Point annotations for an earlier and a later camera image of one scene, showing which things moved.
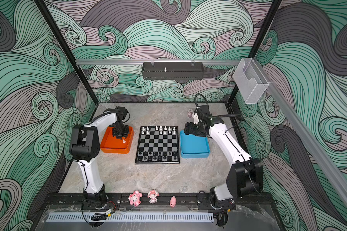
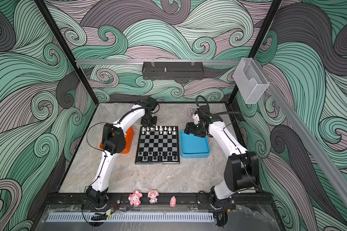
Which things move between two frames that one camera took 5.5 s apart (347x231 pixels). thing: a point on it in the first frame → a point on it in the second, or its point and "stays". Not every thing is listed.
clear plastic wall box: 251,80 stays
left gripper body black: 119,130 → 149,121
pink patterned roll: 190,112 stays
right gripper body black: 197,129 stays
